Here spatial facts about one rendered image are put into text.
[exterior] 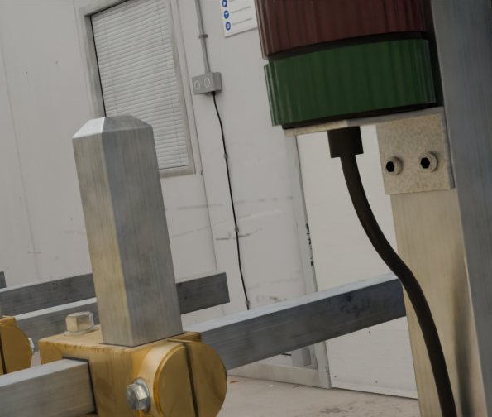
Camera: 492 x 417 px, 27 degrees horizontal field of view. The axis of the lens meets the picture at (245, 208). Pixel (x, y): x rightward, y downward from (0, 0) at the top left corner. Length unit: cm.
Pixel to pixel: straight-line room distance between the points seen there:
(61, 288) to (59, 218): 523
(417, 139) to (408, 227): 4
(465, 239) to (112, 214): 25
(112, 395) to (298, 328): 17
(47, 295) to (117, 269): 59
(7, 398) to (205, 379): 11
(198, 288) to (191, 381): 39
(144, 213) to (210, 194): 444
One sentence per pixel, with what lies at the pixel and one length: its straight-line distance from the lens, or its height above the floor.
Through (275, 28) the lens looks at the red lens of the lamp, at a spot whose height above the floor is 111.
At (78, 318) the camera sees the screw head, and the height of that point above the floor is 98.
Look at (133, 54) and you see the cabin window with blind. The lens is 555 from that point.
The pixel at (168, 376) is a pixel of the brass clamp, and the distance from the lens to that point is 58.
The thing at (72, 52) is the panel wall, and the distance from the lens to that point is 604.
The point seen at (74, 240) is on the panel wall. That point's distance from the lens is 628.
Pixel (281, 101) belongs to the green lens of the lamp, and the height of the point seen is 109.
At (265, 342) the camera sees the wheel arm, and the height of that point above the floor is 94.
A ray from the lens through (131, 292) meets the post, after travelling 59.
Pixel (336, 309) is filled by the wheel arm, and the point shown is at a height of 95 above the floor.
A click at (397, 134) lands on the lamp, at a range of 40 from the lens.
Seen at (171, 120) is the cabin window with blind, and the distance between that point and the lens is 530.
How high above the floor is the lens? 107
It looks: 3 degrees down
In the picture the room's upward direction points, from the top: 8 degrees counter-clockwise
